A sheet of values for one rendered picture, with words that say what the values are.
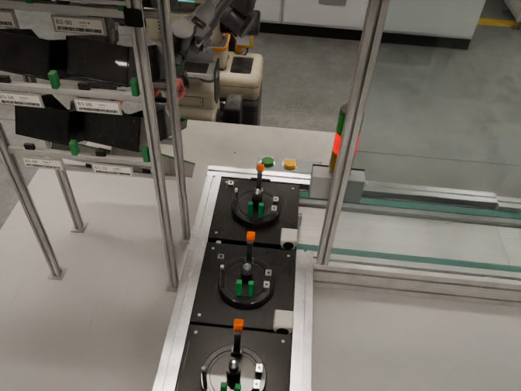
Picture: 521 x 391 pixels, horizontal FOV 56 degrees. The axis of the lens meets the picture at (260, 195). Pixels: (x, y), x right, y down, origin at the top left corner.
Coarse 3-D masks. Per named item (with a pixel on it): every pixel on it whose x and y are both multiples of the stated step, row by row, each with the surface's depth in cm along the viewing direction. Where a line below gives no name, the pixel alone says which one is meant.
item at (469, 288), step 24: (312, 216) 145; (312, 240) 138; (336, 264) 128; (336, 288) 134; (360, 288) 133; (384, 288) 132; (408, 288) 131; (432, 288) 130; (456, 288) 129; (480, 288) 128; (504, 288) 127
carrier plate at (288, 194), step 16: (224, 192) 143; (288, 192) 144; (224, 208) 138; (288, 208) 140; (224, 224) 134; (240, 224) 134; (272, 224) 135; (288, 224) 135; (208, 240) 132; (224, 240) 131; (240, 240) 130; (256, 240) 131; (272, 240) 131
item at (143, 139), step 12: (84, 120) 103; (96, 120) 103; (108, 120) 102; (120, 120) 102; (132, 120) 101; (168, 120) 115; (180, 120) 128; (84, 132) 104; (96, 132) 104; (108, 132) 103; (120, 132) 102; (132, 132) 102; (144, 132) 103; (168, 132) 117; (108, 144) 104; (120, 144) 103; (132, 144) 103; (144, 144) 105
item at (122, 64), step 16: (80, 48) 91; (96, 48) 91; (112, 48) 90; (128, 48) 89; (80, 64) 92; (96, 64) 92; (112, 64) 91; (128, 64) 90; (160, 64) 104; (176, 64) 117; (96, 80) 93; (112, 80) 92; (128, 80) 91
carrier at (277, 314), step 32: (224, 256) 126; (256, 256) 127; (288, 256) 127; (224, 288) 117; (256, 288) 118; (288, 288) 120; (192, 320) 113; (224, 320) 113; (256, 320) 114; (288, 320) 112
